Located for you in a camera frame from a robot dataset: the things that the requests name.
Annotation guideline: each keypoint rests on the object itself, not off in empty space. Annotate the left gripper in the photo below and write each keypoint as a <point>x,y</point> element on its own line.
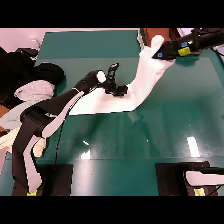
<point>117,90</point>

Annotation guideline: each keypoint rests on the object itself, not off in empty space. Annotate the white garment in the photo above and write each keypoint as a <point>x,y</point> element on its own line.
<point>146,71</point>

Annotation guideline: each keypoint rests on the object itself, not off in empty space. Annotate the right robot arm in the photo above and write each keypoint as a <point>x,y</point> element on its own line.
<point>200,41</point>

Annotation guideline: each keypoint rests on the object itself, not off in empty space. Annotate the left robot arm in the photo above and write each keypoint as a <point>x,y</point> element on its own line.
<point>33,126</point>

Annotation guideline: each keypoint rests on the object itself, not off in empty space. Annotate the black garment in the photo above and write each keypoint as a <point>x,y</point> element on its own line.
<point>20,68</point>

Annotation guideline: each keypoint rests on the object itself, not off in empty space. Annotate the pale grey garment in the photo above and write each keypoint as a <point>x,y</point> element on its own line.
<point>13,115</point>

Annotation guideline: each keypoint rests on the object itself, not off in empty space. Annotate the cream garment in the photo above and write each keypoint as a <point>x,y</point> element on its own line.
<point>6,141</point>

